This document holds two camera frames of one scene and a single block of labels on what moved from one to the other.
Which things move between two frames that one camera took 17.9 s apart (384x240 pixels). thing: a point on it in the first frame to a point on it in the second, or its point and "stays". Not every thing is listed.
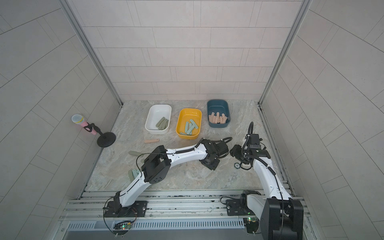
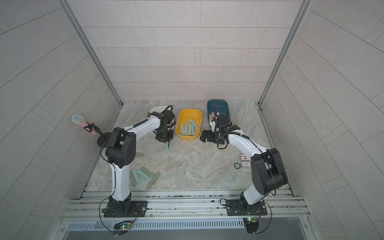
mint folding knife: (194, 123) stays
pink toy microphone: (79, 119) stays
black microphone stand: (106, 139) stays
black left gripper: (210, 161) to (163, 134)
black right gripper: (235, 151) to (210, 137)
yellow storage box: (185, 115) stays
